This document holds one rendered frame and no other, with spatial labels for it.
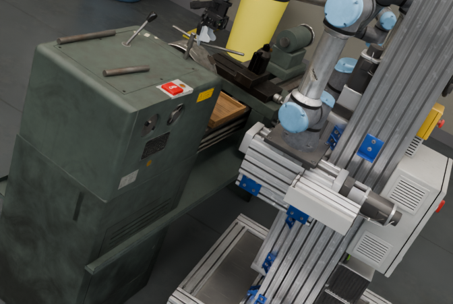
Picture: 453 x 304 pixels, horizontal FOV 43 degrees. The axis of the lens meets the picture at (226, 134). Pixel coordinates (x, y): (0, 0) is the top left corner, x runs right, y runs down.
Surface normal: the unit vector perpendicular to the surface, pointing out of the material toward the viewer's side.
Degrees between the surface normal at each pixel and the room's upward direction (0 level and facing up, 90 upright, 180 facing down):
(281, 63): 90
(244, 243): 0
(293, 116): 98
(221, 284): 0
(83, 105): 90
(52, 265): 90
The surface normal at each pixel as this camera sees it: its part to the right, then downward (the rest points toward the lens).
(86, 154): -0.51, 0.28
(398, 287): 0.33, -0.80
